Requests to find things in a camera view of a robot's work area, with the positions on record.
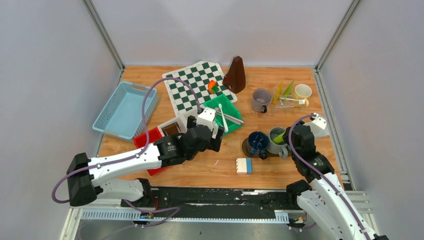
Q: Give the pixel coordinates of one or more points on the green plastic bin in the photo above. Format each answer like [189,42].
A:
[228,108]

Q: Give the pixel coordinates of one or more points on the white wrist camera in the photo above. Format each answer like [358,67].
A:
[318,125]
[207,118]

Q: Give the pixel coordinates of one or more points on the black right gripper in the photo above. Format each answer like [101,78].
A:
[286,135]

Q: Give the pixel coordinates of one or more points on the yellow toothpaste tube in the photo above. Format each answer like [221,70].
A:
[278,90]

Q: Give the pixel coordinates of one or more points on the brown wooden metronome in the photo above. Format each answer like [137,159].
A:
[235,77]

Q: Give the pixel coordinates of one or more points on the red plastic bin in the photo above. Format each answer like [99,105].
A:
[140,140]

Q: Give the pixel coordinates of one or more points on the white toothbrush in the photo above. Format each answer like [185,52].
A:
[290,102]
[226,129]

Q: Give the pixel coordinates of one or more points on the grey toothbrush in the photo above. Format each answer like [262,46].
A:
[229,117]

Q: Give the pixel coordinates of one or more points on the grey mug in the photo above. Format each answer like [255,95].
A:
[277,146]

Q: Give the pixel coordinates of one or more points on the brown wooden block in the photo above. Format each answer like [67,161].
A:
[171,129]

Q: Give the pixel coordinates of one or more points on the dark blue mug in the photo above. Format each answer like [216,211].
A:
[257,144]

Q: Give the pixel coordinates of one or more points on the white plastic bin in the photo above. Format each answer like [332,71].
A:
[175,119]

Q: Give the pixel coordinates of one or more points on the green toy block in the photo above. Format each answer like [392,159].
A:
[215,89]

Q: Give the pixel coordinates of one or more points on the white blue toy brick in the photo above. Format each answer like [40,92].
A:
[244,166]

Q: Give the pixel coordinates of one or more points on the cream mug yellow handle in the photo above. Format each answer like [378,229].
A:
[301,93]

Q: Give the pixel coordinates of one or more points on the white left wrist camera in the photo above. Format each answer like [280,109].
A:
[207,118]

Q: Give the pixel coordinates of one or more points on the purple mug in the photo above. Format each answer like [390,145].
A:
[262,95]

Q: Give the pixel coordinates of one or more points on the light blue perforated basket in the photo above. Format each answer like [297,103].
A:
[122,115]

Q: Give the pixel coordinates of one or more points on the orange toy block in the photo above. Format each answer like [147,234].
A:
[211,84]

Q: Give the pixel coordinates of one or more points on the green white chessboard mat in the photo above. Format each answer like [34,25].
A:
[198,76]

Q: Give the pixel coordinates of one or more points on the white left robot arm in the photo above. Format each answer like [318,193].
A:
[99,177]

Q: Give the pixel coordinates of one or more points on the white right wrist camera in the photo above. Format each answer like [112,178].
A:
[318,125]

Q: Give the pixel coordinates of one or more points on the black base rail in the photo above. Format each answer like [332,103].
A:
[219,203]

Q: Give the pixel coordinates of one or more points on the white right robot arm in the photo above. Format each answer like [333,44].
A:
[320,194]

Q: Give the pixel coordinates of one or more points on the white bin with toothpastes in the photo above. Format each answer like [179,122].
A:
[184,116]

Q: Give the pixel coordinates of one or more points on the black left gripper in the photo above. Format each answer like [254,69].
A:
[214,143]

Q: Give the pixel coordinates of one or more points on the dark wooden oval tray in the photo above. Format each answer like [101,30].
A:
[245,149]

